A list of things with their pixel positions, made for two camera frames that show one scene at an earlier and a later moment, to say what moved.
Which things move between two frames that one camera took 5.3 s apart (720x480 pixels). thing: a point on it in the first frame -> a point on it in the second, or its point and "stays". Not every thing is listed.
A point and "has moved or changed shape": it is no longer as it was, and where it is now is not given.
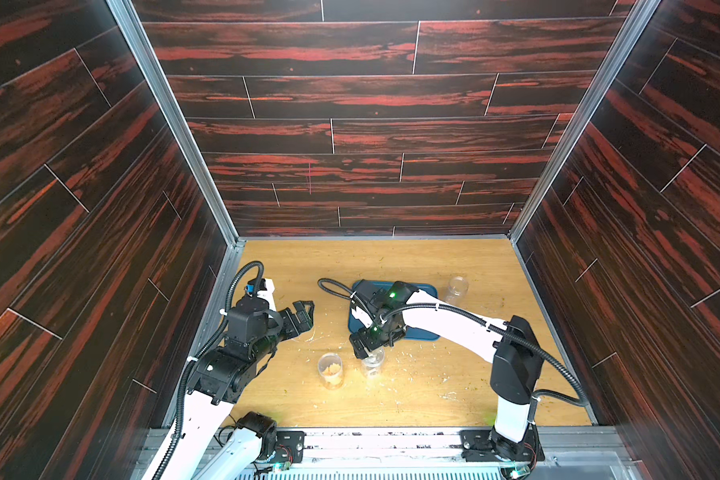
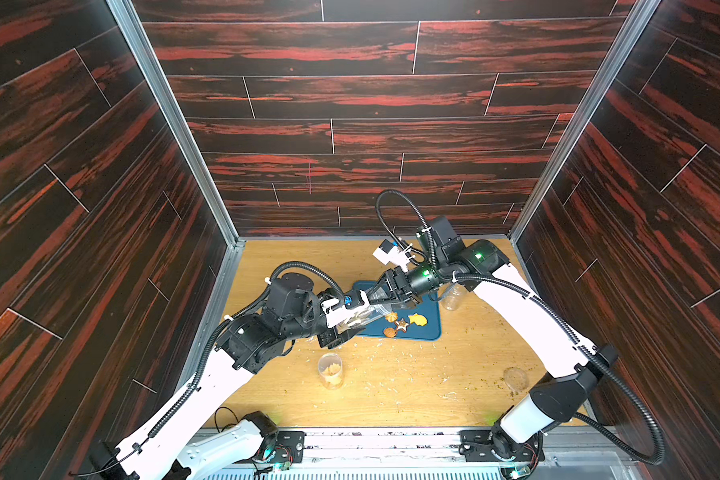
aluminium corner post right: [635, 26] stays
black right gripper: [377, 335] -> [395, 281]
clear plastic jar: [374, 364] has moved or changed shape
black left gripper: [291, 329] -> [329, 337]
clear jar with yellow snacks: [330, 367] stays
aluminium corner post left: [178, 115] stays
